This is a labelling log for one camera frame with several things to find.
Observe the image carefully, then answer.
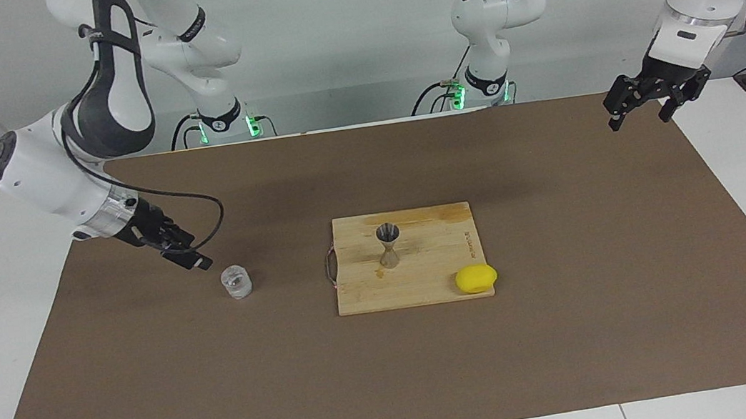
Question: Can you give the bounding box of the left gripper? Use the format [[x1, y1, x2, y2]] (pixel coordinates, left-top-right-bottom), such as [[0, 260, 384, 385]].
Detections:
[[597, 46, 719, 134]]

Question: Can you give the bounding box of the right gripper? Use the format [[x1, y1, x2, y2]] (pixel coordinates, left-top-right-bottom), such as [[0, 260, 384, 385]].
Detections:
[[108, 190, 182, 258]]

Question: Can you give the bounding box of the small clear glass cup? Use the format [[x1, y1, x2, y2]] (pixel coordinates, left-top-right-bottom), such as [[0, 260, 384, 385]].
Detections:
[[219, 262, 255, 302]]

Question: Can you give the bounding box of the metal jigger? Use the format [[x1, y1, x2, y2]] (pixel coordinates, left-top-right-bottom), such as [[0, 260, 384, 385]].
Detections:
[[374, 221, 407, 271]]

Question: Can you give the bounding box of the yellow lemon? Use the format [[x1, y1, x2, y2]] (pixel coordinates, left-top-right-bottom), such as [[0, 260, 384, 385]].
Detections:
[[453, 262, 500, 297]]

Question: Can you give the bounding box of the wooden cutting board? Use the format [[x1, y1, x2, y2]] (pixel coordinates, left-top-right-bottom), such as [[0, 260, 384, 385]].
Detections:
[[320, 198, 498, 319]]

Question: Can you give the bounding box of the black cable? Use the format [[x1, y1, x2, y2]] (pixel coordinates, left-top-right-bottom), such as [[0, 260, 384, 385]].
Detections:
[[167, 112, 204, 152], [59, 87, 231, 270], [404, 45, 480, 118]]

